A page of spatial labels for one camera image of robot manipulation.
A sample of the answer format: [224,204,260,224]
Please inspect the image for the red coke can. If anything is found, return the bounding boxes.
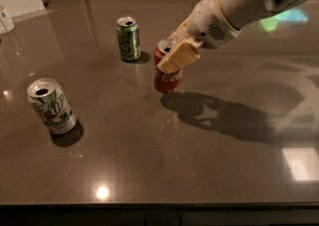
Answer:
[154,39,182,94]

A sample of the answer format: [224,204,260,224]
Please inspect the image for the white container at left edge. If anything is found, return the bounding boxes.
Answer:
[0,5,15,34]

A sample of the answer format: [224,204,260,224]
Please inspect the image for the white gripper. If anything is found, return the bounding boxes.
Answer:
[158,0,240,74]

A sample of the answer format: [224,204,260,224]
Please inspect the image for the green soda can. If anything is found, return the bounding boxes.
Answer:
[117,16,141,62]

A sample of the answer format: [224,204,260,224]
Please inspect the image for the white 7up can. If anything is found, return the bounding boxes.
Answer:
[27,78,77,134]

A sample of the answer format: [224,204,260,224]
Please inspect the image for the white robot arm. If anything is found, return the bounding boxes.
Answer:
[158,0,307,74]

